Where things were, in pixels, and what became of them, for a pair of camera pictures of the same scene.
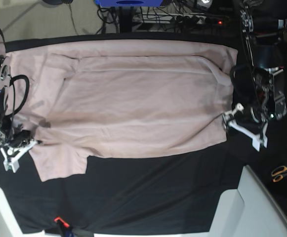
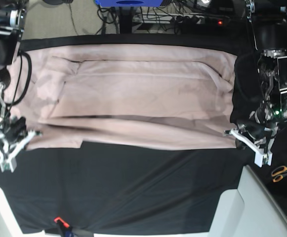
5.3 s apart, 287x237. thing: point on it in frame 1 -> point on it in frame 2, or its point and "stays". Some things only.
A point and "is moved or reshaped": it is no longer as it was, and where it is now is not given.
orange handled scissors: x=278 y=173 stays
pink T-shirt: x=77 y=98 is moved or reshaped
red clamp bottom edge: x=65 y=224 stays
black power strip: x=217 y=20 stays
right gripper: x=248 y=121 -> x=259 y=138
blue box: x=129 y=3 stays
